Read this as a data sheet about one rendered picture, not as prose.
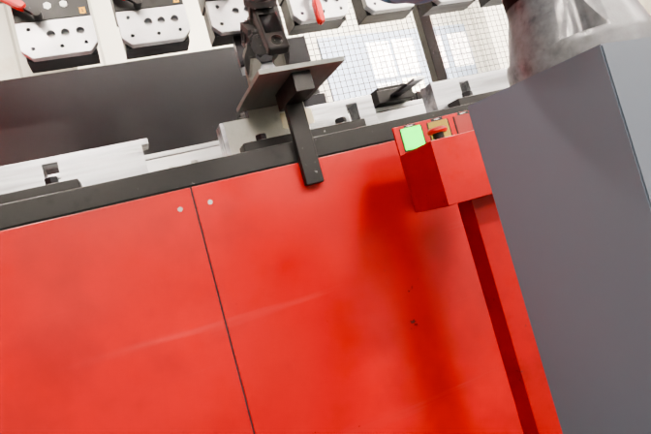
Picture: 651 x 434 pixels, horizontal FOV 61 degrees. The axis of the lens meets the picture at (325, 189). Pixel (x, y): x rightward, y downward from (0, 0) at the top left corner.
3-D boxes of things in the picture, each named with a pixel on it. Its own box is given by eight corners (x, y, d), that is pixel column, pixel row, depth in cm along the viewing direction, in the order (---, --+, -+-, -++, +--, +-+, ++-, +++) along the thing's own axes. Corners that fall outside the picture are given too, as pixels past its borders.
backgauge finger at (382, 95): (401, 87, 148) (396, 69, 149) (365, 113, 173) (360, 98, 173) (439, 79, 152) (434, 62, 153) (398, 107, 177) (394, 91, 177)
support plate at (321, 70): (259, 75, 104) (258, 69, 104) (236, 112, 129) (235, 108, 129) (345, 60, 110) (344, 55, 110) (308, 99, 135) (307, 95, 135)
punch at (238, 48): (243, 74, 131) (232, 36, 132) (241, 77, 133) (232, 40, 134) (282, 68, 135) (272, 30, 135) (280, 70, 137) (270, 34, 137)
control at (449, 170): (449, 205, 97) (420, 108, 98) (415, 212, 113) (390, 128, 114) (544, 178, 102) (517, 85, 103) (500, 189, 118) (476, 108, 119)
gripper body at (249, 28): (272, 43, 129) (268, -11, 123) (285, 55, 123) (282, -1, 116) (240, 47, 127) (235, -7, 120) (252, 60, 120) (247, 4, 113)
